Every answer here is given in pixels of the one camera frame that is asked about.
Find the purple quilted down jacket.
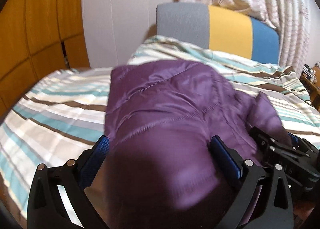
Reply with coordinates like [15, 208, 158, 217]
[105, 60, 291, 228]

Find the striped bed duvet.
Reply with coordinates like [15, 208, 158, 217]
[1, 35, 319, 228]

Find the wooden desk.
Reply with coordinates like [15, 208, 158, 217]
[299, 63, 320, 111]

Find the grey yellow blue headboard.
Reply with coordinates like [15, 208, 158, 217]
[156, 2, 279, 64]

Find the wooden wardrobe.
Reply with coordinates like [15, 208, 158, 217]
[1, 0, 89, 114]

